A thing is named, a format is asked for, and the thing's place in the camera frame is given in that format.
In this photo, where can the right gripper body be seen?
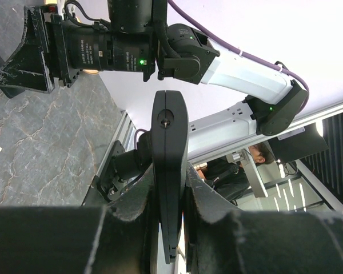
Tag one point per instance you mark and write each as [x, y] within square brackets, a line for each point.
[58, 60]

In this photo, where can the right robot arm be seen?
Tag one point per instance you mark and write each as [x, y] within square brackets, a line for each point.
[136, 38]

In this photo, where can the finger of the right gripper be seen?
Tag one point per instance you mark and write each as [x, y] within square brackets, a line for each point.
[25, 67]
[9, 92]

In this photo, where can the black remote control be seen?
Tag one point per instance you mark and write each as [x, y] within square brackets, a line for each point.
[169, 149]

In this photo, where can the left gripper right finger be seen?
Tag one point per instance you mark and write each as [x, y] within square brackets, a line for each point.
[220, 238]

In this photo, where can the round wooden bird coaster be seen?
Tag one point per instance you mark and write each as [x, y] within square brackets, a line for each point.
[90, 72]

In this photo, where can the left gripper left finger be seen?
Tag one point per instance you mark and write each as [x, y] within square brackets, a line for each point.
[120, 237]

